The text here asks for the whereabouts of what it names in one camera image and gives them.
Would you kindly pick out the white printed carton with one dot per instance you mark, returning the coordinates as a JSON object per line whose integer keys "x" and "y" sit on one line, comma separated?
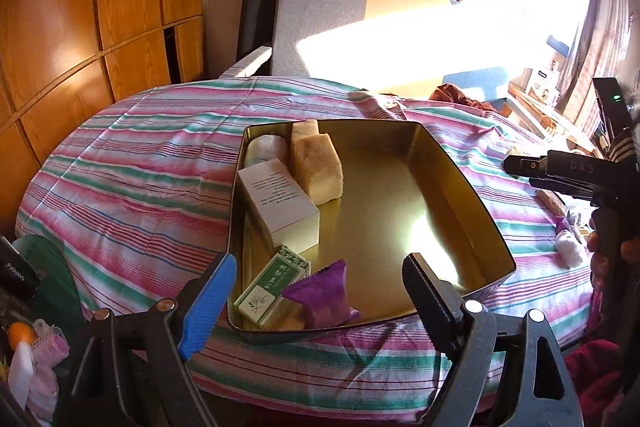
{"x": 542, "y": 84}

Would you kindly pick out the wooden side table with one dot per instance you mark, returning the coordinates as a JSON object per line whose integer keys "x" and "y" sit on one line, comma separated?
{"x": 550, "y": 122}

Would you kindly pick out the wooden wardrobe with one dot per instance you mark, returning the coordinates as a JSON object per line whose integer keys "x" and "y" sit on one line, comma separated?
{"x": 100, "y": 7}

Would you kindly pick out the red cloth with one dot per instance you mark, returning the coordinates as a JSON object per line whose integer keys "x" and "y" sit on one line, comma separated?
{"x": 595, "y": 382}

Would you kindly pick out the grey yellow blue sofa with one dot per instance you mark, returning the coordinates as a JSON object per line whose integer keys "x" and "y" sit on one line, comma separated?
{"x": 320, "y": 22}

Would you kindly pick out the black rolled mat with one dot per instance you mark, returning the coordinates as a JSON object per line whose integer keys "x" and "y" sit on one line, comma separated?
{"x": 257, "y": 7}

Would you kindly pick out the pink green striped blanket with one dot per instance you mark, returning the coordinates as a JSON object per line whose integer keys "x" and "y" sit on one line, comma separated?
{"x": 125, "y": 167}

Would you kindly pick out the white plastic item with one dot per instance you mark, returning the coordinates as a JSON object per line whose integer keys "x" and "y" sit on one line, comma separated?
{"x": 570, "y": 249}

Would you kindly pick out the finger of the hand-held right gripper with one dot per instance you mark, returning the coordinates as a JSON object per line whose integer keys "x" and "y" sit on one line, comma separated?
{"x": 522, "y": 164}
{"x": 555, "y": 186}

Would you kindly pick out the pink frilly cloth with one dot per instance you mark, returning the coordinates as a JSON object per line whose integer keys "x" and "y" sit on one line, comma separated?
{"x": 47, "y": 367}

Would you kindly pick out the yellow sponge block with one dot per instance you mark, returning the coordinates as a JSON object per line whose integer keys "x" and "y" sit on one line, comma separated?
{"x": 317, "y": 172}
{"x": 305, "y": 130}

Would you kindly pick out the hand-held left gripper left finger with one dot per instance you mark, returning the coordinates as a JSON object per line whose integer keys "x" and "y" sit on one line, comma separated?
{"x": 207, "y": 307}

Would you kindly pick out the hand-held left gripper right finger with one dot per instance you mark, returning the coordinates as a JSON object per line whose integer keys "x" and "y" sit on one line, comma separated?
{"x": 430, "y": 302}

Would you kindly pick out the hanging beige curtain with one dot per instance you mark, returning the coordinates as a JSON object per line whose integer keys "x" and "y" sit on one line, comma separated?
{"x": 605, "y": 32}

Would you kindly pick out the cream cardboard box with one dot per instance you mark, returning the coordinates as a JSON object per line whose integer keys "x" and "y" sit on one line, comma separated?
{"x": 280, "y": 207}

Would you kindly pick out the orange ball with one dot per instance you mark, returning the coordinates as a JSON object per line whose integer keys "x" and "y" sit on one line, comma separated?
{"x": 22, "y": 334}

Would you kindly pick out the brown crumpled cloth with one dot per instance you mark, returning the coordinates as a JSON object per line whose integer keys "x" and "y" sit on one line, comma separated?
{"x": 450, "y": 94}

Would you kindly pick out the black device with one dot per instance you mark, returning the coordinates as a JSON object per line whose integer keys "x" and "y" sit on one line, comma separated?
{"x": 15, "y": 272}

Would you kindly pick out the person's right hand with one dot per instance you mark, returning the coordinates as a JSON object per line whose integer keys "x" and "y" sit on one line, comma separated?
{"x": 597, "y": 272}

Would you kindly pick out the gold metal tin box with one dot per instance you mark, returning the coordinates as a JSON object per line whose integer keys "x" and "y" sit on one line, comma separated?
{"x": 400, "y": 207}

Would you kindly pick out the white plastic bottle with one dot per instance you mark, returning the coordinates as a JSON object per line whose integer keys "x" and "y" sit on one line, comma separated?
{"x": 20, "y": 374}

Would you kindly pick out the dark green plastic object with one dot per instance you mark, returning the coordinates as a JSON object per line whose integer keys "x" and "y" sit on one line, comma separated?
{"x": 55, "y": 277}

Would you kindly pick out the green tea box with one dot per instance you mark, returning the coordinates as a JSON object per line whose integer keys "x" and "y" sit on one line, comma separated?
{"x": 270, "y": 287}

